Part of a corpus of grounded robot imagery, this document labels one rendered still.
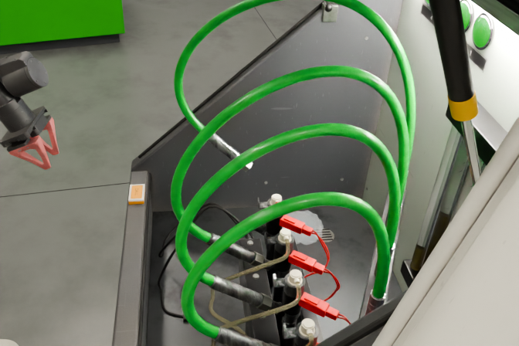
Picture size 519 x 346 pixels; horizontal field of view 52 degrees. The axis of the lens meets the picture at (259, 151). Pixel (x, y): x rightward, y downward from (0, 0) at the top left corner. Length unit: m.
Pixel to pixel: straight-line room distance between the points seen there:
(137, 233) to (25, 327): 1.21
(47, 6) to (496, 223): 3.81
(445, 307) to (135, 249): 0.67
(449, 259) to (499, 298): 0.07
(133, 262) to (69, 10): 3.23
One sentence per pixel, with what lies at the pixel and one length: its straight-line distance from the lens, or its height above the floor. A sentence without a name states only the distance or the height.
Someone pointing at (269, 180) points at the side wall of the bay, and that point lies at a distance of 1.21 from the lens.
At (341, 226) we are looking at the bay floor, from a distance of 1.23.
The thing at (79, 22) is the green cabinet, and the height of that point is 0.19.
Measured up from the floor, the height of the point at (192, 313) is 1.16.
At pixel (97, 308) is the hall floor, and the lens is 2.17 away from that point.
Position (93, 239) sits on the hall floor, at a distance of 2.43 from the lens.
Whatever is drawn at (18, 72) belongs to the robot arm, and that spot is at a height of 1.20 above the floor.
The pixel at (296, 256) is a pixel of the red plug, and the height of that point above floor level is 1.08.
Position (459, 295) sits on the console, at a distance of 0.42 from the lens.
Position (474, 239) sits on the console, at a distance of 0.42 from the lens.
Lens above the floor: 1.65
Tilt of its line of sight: 34 degrees down
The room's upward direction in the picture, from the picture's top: 3 degrees clockwise
